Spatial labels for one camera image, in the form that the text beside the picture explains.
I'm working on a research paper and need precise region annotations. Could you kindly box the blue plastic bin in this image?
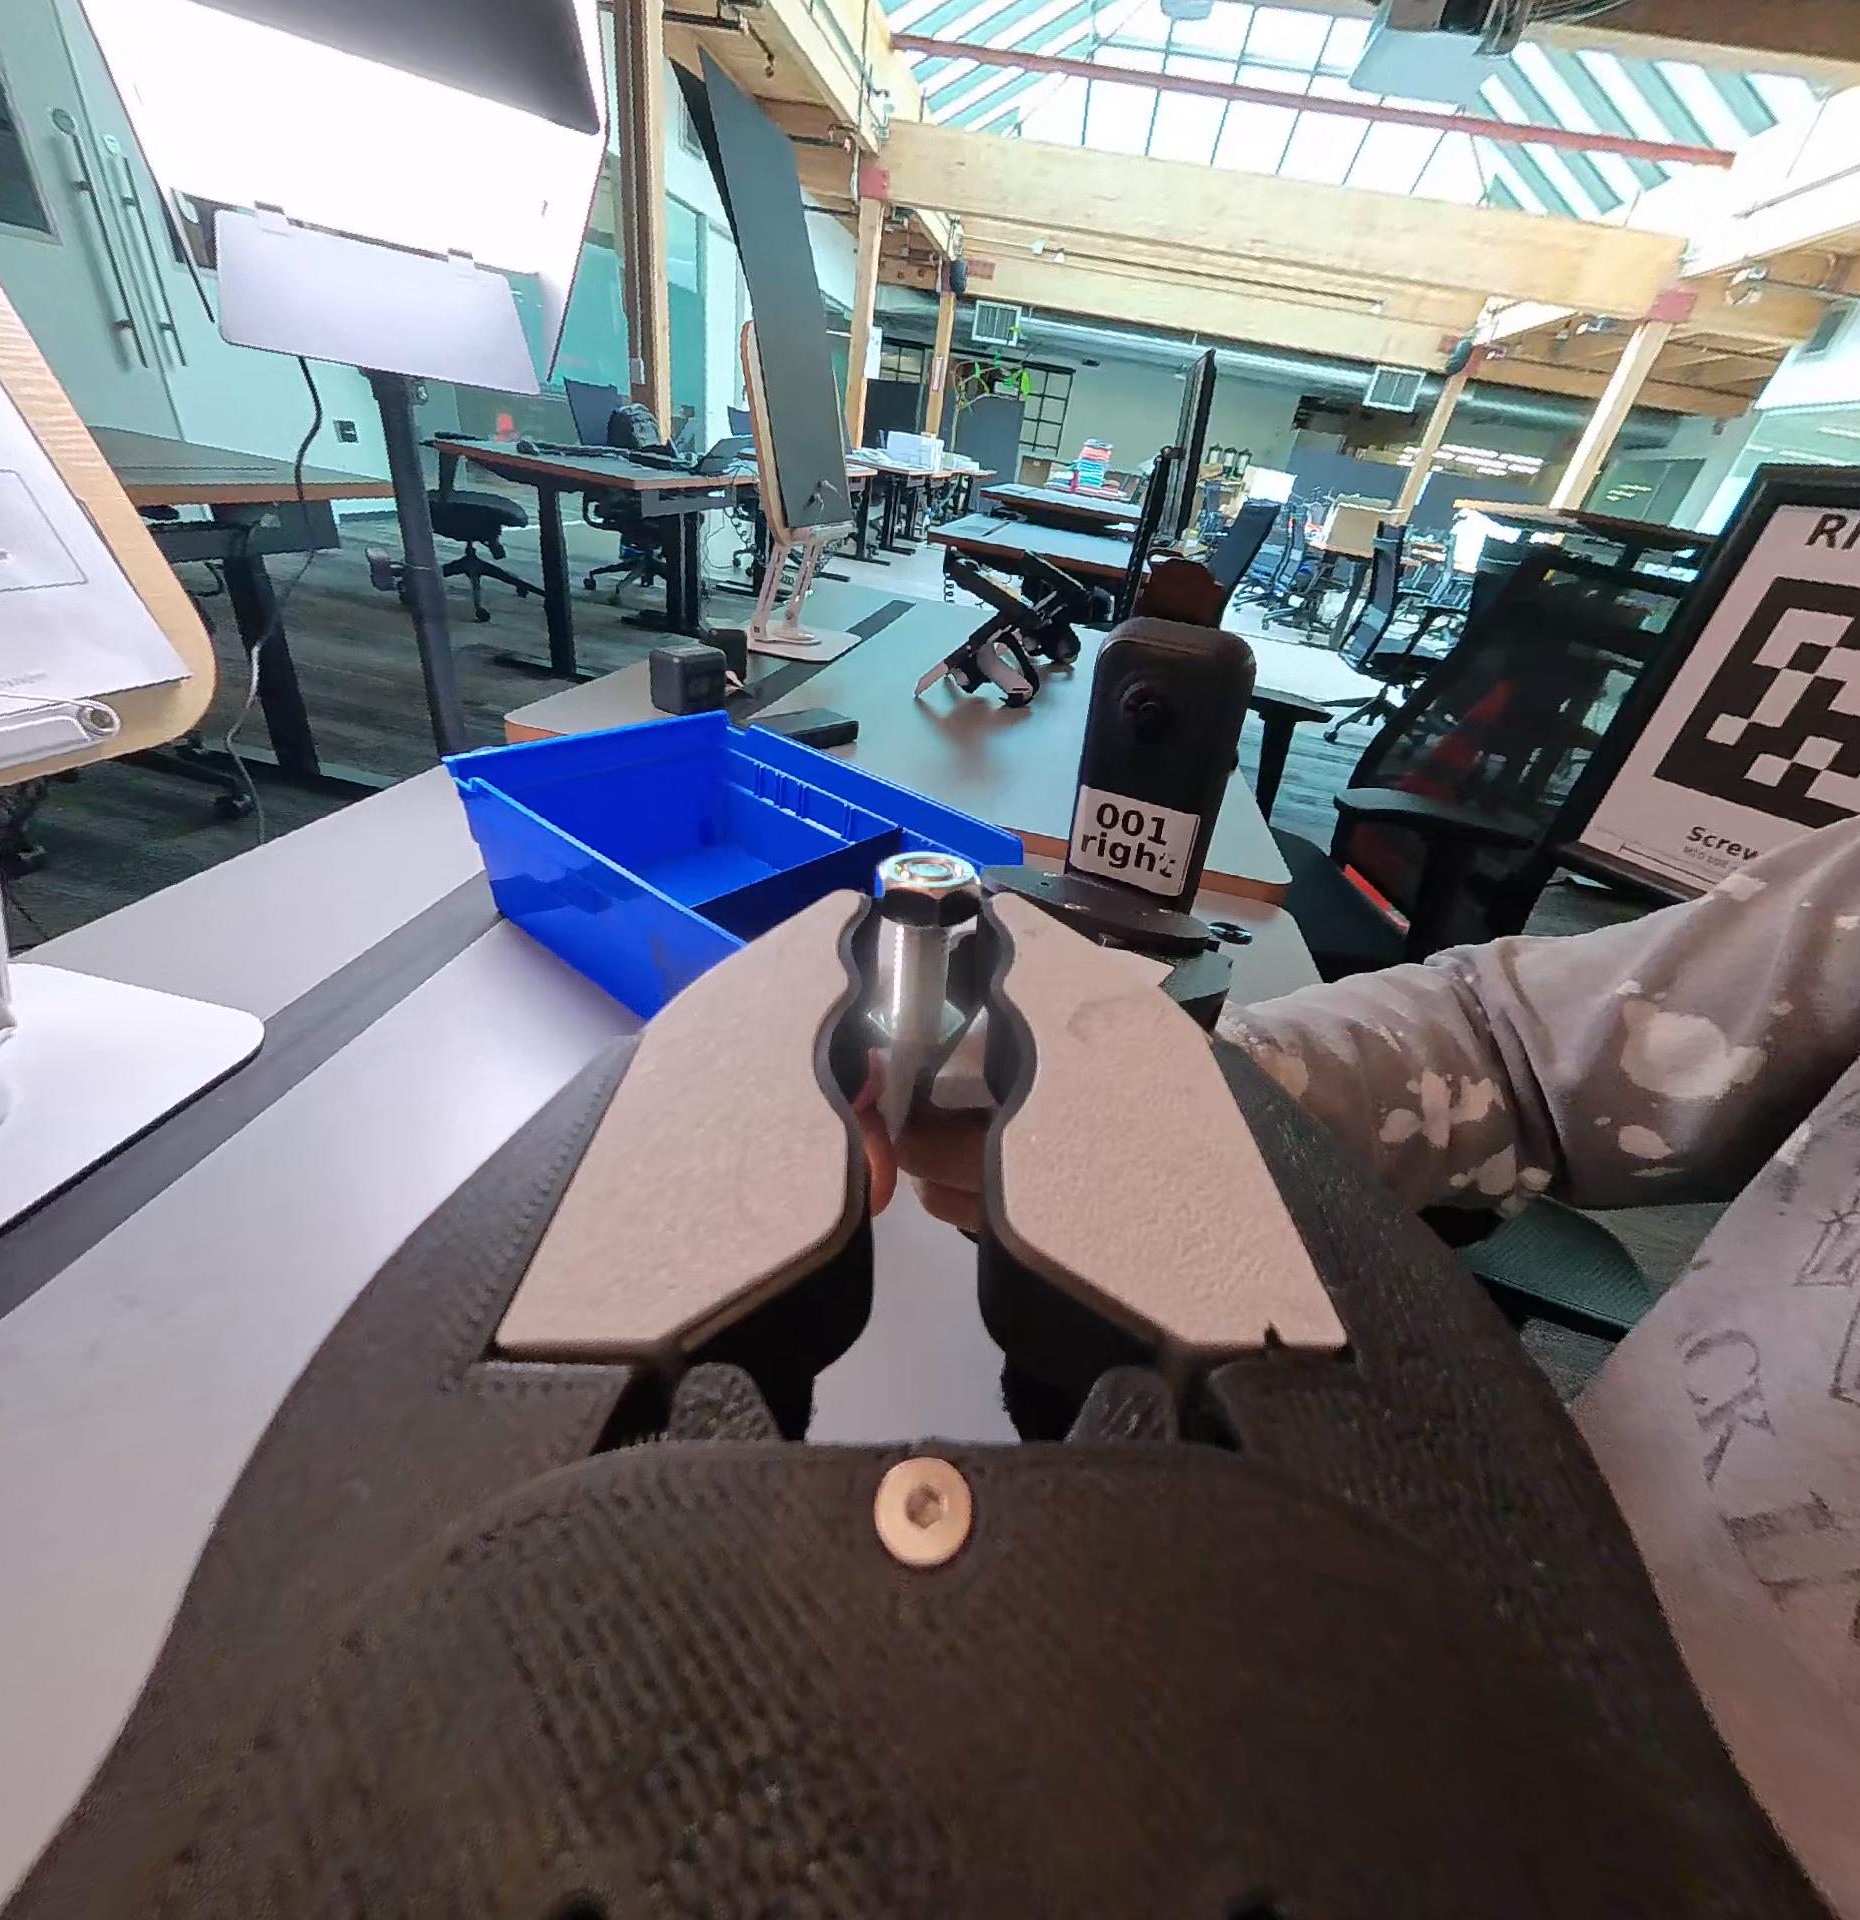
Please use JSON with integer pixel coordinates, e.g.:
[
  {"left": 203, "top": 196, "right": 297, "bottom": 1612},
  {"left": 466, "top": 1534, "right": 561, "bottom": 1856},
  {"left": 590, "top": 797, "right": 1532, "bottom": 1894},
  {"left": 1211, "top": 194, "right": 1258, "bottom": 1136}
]
[{"left": 445, "top": 710, "right": 1023, "bottom": 1022}]

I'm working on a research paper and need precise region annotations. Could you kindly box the person's right hand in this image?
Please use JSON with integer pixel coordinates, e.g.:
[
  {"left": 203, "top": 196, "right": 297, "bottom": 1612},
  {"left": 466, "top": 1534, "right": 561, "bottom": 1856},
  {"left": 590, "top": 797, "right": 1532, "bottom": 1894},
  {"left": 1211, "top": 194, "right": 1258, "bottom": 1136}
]
[{"left": 855, "top": 1072, "right": 1000, "bottom": 1235}]

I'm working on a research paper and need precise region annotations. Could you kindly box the silver hex bolt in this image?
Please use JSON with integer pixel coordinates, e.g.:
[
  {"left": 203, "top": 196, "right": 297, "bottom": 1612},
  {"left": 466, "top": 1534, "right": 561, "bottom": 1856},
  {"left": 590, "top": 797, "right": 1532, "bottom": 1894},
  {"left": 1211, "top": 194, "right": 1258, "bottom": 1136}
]
[{"left": 869, "top": 850, "right": 979, "bottom": 1145}]

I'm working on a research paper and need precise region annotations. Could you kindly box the small black cube camera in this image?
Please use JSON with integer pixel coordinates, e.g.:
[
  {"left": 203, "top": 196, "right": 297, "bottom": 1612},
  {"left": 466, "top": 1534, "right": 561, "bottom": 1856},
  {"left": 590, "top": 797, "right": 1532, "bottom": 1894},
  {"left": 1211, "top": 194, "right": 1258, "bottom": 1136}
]
[{"left": 647, "top": 637, "right": 752, "bottom": 724}]

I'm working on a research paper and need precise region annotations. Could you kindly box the white stand base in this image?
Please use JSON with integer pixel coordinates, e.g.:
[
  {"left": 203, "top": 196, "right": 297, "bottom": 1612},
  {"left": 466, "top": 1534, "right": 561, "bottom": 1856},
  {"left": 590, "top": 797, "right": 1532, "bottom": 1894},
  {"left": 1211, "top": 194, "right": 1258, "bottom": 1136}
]
[{"left": 0, "top": 793, "right": 266, "bottom": 1249}]

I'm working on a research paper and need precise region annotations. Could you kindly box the white light panel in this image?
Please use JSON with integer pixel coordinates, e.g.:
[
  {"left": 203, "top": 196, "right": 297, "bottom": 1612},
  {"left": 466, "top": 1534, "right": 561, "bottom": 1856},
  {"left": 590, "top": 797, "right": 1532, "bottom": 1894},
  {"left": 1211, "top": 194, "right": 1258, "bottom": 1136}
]
[{"left": 77, "top": 0, "right": 617, "bottom": 401}]

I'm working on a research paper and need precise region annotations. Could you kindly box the spare hand-held gripper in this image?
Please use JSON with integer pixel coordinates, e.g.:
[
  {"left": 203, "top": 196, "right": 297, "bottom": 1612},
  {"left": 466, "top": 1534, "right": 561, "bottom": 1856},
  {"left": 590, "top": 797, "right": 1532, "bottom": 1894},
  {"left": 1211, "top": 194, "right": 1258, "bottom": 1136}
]
[{"left": 916, "top": 551, "right": 1091, "bottom": 710}]

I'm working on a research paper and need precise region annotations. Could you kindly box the black light stand pole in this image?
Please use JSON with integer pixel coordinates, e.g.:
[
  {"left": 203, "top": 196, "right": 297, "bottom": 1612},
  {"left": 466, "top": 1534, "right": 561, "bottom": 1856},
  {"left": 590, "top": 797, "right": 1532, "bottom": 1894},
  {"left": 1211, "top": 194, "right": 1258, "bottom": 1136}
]
[{"left": 362, "top": 366, "right": 470, "bottom": 756}]

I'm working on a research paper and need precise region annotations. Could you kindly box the black panel on wooden stand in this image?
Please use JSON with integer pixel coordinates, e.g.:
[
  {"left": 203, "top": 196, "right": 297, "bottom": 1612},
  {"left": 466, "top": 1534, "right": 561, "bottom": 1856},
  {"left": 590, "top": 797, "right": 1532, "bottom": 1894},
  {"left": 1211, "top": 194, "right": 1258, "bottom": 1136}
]
[{"left": 696, "top": 52, "right": 865, "bottom": 665}]

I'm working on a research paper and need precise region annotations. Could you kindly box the black mesh office chair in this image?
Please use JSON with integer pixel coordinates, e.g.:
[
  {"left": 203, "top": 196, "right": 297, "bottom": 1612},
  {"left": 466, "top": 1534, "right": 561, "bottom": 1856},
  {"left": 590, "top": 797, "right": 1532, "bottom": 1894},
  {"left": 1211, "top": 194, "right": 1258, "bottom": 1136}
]
[{"left": 1319, "top": 540, "right": 1729, "bottom": 977}]

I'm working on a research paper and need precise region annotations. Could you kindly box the person's right forearm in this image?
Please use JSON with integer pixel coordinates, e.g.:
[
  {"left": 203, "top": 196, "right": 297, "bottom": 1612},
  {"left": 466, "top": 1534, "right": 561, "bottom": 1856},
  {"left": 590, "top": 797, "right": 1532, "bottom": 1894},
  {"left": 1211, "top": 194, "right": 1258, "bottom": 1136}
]
[{"left": 1213, "top": 809, "right": 1860, "bottom": 1221}]

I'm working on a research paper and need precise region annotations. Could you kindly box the person's grey printed shirt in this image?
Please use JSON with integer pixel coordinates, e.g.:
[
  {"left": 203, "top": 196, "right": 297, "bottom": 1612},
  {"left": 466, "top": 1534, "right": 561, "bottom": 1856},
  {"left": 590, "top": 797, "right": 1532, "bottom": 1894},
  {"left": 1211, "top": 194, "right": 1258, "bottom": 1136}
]
[{"left": 1568, "top": 1035, "right": 1860, "bottom": 1920}]

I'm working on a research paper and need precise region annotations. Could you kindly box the black swivel office chair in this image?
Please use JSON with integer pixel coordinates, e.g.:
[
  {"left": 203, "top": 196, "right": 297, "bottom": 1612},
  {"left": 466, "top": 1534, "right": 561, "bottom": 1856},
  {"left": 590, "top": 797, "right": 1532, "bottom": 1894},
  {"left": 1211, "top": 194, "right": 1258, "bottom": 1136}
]
[{"left": 426, "top": 447, "right": 544, "bottom": 623}]

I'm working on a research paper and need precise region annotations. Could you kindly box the framed black-and-white marker sign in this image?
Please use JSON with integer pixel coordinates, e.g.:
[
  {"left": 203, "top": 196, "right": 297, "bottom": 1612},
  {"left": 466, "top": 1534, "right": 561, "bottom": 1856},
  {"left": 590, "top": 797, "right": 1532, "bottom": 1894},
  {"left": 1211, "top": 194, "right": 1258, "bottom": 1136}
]
[{"left": 1557, "top": 464, "right": 1860, "bottom": 904}]

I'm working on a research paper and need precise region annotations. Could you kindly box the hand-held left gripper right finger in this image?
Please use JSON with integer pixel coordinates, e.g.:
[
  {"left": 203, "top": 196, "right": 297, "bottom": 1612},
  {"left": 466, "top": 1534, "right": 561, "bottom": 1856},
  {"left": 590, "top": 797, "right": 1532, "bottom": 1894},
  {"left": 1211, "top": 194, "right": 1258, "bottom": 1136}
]
[{"left": 974, "top": 891, "right": 1350, "bottom": 1362}]

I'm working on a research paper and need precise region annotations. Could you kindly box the wooden office desk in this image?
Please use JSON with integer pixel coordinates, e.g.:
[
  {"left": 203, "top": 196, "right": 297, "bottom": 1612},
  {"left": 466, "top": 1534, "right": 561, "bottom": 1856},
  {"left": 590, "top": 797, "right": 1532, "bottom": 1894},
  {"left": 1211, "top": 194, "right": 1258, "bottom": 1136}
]
[{"left": 425, "top": 432, "right": 763, "bottom": 679}]

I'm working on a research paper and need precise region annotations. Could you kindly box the wooden board with paper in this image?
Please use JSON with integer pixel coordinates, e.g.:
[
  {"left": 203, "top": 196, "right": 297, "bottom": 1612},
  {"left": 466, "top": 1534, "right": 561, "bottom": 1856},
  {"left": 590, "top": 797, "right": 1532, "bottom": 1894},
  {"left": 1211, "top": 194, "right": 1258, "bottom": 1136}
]
[{"left": 0, "top": 239, "right": 221, "bottom": 797}]

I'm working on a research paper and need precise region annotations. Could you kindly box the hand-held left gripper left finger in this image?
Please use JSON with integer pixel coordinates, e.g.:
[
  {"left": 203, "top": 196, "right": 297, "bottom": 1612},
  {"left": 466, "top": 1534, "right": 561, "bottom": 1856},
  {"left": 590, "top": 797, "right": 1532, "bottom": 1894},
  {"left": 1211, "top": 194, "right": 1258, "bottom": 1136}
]
[{"left": 496, "top": 891, "right": 883, "bottom": 1368}]

